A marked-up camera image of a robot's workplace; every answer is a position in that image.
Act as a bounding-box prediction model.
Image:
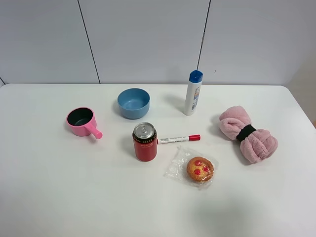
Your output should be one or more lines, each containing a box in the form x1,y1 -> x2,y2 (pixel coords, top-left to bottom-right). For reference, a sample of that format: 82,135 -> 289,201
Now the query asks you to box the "red soda can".
132,122 -> 158,162

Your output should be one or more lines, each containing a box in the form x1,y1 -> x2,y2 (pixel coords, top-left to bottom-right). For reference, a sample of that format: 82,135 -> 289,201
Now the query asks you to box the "blue plastic bowl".
117,88 -> 150,119

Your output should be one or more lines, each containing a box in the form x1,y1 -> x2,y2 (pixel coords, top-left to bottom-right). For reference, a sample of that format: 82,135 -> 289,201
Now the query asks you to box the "red white marker pen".
158,134 -> 201,144

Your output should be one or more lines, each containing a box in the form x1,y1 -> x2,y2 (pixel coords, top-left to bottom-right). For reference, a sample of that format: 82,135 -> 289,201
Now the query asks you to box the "white blue shampoo bottle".
183,70 -> 203,116

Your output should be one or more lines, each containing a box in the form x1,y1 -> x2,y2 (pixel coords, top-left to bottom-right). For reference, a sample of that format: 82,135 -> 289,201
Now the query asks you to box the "clear plastic wrapper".
164,147 -> 219,190

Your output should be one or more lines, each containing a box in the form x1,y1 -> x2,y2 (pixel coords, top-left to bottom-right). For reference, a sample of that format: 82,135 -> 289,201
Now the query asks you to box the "fruit tart pastry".
187,157 -> 214,182

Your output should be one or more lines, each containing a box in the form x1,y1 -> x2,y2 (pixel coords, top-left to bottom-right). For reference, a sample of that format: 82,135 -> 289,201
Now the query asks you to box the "pink toy saucepan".
66,107 -> 103,139

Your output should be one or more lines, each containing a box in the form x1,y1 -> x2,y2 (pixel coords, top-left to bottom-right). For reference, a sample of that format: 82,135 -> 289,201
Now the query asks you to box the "pink rolled towel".
219,106 -> 278,164

